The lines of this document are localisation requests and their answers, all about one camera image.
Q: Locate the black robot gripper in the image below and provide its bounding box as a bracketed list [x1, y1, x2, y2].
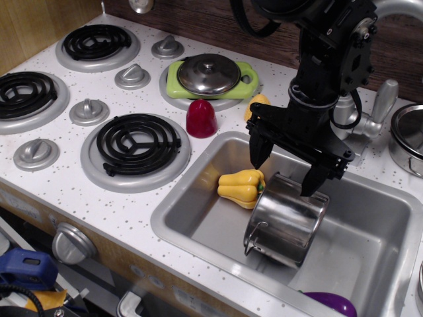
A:
[247, 83, 355, 197]

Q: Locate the stainless steel pot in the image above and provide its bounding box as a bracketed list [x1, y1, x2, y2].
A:
[243, 172, 330, 269]

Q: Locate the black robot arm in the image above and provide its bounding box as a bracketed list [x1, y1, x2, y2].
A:
[247, 1, 377, 197]

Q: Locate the stainless steel sink basin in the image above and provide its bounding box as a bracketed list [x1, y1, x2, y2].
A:
[151, 132, 422, 316]

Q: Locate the steel pot lid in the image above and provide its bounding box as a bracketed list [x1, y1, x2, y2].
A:
[177, 53, 241, 96]

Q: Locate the steel pot on counter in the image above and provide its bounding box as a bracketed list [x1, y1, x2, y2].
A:
[389, 104, 422, 178]

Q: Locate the yellow toy bell pepper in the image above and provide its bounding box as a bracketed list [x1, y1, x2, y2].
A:
[217, 169, 266, 209]

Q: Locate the yellow toy corn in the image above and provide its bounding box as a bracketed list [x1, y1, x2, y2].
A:
[243, 94, 272, 122]

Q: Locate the silver faucet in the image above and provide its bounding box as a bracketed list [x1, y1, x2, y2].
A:
[331, 0, 423, 168]

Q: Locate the red toy cup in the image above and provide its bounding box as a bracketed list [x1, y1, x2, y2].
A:
[186, 99, 218, 139]

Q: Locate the purple toy eggplant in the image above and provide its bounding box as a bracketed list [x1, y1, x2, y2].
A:
[303, 292, 358, 317]

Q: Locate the black coil burner front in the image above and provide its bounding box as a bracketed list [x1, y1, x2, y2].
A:
[96, 114, 182, 177]

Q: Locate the black coil burner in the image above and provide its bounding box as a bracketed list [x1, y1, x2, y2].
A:
[63, 24, 132, 61]
[1, 71, 58, 120]
[96, 114, 182, 177]

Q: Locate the silver stove knob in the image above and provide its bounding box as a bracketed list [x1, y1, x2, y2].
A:
[69, 98, 110, 126]
[13, 138, 60, 172]
[114, 63, 151, 90]
[151, 35, 184, 59]

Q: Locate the silver oven front knob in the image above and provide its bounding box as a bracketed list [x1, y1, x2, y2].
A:
[52, 222, 97, 265]

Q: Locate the black coil burner back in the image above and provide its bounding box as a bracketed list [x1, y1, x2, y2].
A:
[63, 24, 132, 61]

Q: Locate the black coil burner left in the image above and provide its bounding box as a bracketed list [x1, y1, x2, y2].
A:
[1, 71, 58, 120]

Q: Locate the blue clamp tool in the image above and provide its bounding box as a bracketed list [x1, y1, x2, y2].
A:
[1, 248, 59, 291]

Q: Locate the silver wall knob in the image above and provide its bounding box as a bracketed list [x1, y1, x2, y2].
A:
[128, 0, 155, 15]

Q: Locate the silver oven door handle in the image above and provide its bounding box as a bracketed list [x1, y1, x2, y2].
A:
[116, 291, 143, 317]

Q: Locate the black cable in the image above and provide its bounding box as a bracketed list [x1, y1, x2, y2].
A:
[0, 282, 46, 314]

